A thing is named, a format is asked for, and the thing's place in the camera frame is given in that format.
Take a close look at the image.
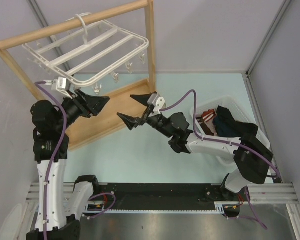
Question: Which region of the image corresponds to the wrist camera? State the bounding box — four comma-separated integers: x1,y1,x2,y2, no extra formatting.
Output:
147,93,166,113
43,76,72,98

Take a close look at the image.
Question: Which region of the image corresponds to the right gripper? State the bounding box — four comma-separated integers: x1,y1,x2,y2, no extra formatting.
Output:
117,91,174,138

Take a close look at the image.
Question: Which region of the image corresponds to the wooden hanging rack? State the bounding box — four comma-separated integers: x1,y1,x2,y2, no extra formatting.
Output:
0,0,156,150

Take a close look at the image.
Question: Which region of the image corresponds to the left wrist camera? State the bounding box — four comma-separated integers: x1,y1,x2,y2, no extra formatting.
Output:
43,76,72,98

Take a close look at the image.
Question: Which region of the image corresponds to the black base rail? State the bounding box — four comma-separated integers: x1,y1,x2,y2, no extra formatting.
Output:
27,182,296,216

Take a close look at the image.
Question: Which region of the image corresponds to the white plastic clip hanger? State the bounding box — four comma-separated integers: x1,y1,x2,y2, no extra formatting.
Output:
22,13,150,94

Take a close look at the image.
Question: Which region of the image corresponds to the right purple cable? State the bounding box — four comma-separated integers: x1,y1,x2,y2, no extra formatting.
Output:
159,89,282,230

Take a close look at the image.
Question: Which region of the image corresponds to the red white striped sock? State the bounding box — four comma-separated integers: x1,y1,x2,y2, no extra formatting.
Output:
198,109,217,136

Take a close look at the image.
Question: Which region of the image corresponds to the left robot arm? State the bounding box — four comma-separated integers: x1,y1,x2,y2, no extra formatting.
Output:
26,90,110,240

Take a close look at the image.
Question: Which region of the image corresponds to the black sock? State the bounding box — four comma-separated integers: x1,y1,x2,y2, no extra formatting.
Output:
216,106,259,137

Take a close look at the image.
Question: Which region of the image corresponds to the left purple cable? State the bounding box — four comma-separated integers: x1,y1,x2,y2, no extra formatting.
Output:
36,80,68,240

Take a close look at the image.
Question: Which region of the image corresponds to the white plastic basket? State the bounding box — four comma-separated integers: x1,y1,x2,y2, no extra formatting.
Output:
189,95,271,167

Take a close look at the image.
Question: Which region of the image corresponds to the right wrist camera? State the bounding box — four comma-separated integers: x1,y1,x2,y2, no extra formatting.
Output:
147,93,166,113

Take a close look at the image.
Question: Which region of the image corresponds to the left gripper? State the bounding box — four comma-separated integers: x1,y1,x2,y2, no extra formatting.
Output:
55,88,110,131

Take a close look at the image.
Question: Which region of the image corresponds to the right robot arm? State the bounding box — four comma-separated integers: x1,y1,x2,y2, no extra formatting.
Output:
117,91,274,201

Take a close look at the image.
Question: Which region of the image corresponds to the dark blue sock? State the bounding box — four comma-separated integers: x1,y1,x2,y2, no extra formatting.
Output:
213,117,240,138

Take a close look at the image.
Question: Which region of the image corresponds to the purple cable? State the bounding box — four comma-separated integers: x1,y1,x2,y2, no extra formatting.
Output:
159,89,282,230
36,80,68,240

